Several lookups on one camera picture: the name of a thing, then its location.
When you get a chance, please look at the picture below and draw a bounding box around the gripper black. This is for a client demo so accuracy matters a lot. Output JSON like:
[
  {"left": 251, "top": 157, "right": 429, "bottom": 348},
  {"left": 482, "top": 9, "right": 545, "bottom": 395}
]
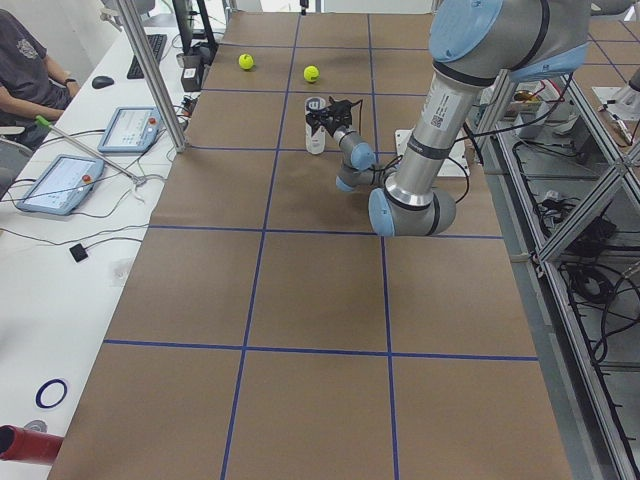
[{"left": 305, "top": 106, "right": 353, "bottom": 135}]

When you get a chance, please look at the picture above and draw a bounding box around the Roland Garros tennis ball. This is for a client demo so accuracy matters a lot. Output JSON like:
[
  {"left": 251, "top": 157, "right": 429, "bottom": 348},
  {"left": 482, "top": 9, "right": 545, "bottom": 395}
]
[{"left": 303, "top": 65, "right": 320, "bottom": 84}]

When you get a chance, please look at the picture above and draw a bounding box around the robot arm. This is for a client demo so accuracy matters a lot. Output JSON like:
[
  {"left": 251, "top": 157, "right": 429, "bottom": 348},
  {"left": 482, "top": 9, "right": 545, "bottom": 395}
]
[{"left": 306, "top": 1, "right": 590, "bottom": 237}]

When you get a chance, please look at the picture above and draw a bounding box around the Wilson tennis ball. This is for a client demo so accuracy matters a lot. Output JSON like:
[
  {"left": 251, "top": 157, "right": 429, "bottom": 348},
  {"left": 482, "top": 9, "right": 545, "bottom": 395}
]
[{"left": 238, "top": 53, "right": 255, "bottom": 71}]

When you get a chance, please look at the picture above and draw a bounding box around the black mini computer box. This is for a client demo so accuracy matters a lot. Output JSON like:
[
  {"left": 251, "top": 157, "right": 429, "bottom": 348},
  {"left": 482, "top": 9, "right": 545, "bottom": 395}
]
[{"left": 181, "top": 55, "right": 204, "bottom": 92}]

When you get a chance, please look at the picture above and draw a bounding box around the black computer monitor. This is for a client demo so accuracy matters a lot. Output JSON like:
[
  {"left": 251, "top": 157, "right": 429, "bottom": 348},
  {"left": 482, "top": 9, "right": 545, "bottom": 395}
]
[{"left": 172, "top": 0, "right": 218, "bottom": 62}]

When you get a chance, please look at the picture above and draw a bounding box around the black keyboard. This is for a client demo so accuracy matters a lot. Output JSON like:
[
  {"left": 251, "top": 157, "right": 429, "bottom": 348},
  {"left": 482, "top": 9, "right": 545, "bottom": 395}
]
[{"left": 126, "top": 33, "right": 169, "bottom": 80}]

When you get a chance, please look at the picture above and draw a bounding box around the blue teach pendant far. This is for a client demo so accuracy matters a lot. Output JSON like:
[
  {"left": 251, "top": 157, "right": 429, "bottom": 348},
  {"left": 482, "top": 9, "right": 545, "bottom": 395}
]
[{"left": 98, "top": 106, "right": 162, "bottom": 155}]

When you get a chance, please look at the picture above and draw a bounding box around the blue teach pendant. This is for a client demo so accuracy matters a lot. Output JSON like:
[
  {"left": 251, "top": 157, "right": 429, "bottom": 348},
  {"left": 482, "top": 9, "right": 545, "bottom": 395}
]
[
  {"left": 98, "top": 106, "right": 162, "bottom": 155},
  {"left": 16, "top": 154, "right": 105, "bottom": 216}
]

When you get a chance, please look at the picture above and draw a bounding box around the black computer mouse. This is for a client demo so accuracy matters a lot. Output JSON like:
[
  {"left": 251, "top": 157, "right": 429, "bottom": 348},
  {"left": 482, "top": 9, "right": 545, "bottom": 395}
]
[{"left": 91, "top": 75, "right": 115, "bottom": 90}]

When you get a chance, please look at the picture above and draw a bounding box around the blue teach pendant near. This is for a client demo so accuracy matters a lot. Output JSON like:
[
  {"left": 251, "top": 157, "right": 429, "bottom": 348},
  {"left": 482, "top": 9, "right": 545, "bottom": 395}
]
[{"left": 16, "top": 154, "right": 105, "bottom": 216}]

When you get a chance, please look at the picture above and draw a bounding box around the small black square pad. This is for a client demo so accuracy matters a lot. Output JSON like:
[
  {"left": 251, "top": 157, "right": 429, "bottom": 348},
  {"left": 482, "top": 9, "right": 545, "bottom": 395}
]
[{"left": 69, "top": 243, "right": 88, "bottom": 263}]

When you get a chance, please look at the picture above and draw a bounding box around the seated man grey shirt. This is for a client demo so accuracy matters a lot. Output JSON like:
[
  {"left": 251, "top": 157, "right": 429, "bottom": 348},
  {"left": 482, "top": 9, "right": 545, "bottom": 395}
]
[{"left": 1, "top": 10, "right": 80, "bottom": 150}]

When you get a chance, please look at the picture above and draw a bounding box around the blue tape roll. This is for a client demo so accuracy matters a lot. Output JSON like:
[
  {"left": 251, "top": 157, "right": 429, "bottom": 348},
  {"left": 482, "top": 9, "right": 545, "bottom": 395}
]
[{"left": 34, "top": 378, "right": 69, "bottom": 410}]

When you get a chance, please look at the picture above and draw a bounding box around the red cylinder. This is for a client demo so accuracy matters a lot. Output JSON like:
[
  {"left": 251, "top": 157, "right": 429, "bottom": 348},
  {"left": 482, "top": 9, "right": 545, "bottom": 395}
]
[{"left": 1, "top": 425, "right": 64, "bottom": 466}]

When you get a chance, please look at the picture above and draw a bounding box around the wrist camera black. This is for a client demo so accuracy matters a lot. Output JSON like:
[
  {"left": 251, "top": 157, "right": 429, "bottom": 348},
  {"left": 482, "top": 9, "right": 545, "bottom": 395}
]
[{"left": 329, "top": 97, "right": 356, "bottom": 117}]

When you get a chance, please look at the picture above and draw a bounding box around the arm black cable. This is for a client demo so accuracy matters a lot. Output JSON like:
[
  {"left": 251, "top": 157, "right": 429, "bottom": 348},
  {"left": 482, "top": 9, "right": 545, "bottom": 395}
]
[{"left": 344, "top": 98, "right": 474, "bottom": 204}]

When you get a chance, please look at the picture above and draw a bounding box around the aluminium frame post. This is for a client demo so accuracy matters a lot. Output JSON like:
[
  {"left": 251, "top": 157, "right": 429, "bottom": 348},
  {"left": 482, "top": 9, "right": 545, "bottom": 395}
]
[{"left": 112, "top": 0, "right": 187, "bottom": 153}]

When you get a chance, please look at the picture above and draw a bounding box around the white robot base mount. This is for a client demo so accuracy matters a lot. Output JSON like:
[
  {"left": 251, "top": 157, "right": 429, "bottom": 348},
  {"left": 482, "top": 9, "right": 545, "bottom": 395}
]
[{"left": 394, "top": 129, "right": 472, "bottom": 180}]

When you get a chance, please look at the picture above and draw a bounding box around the aluminium side frame rack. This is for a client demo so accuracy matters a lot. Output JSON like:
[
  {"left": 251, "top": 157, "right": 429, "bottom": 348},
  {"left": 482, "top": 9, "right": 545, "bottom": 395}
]
[{"left": 479, "top": 0, "right": 640, "bottom": 480}]

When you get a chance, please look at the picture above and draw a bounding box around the green handled metal rod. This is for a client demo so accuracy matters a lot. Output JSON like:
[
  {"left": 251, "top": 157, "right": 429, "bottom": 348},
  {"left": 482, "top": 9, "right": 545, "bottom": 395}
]
[{"left": 35, "top": 115, "right": 146, "bottom": 186}]

